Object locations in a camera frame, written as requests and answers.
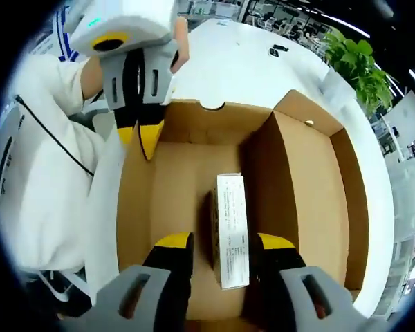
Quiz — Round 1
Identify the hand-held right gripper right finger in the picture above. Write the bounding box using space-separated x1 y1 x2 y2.
257 232 364 332

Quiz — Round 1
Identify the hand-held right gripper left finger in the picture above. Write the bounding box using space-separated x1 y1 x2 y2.
89 232 195 332

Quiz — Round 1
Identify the white slim carton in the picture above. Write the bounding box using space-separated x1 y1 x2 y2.
207 172 251 291

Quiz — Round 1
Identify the brown cardboard shoe box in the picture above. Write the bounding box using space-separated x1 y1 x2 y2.
116 89 371 322

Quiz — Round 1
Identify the person's black shoe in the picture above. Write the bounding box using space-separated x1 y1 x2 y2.
37 268 91 321

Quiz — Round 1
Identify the person's left hand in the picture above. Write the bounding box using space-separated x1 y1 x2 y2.
170 15 190 75

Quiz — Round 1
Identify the white chest device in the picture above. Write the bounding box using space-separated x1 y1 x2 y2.
0 100 26 208

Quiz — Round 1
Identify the person's white shirt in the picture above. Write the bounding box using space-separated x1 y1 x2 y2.
0 51 125 274

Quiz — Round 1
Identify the white desk partition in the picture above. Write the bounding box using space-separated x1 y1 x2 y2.
381 89 415 165

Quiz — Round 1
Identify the green plant in white pot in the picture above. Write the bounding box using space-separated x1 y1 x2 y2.
322 27 396 116

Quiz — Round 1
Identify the blue white wall board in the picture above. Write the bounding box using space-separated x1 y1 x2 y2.
37 8 81 63

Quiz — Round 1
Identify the black device cable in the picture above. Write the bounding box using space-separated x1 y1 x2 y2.
15 94 97 178

